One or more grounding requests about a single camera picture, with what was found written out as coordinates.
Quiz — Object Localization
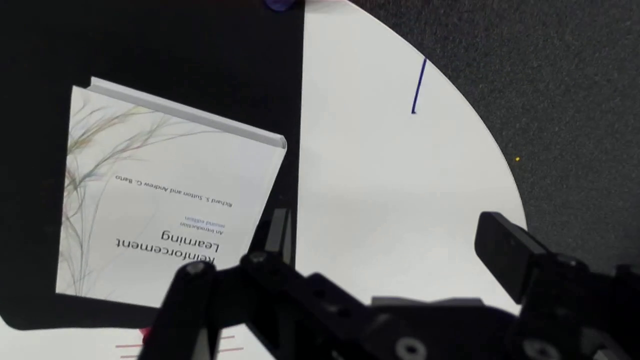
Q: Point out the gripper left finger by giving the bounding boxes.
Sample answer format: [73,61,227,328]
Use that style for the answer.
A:
[137,208,373,360]

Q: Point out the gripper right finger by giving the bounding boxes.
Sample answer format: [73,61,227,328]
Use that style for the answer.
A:
[473,211,640,360]

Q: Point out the white hardcover book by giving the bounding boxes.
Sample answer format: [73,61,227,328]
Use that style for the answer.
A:
[55,76,289,309]

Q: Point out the black mat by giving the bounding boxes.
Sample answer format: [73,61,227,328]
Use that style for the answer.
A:
[0,0,305,332]

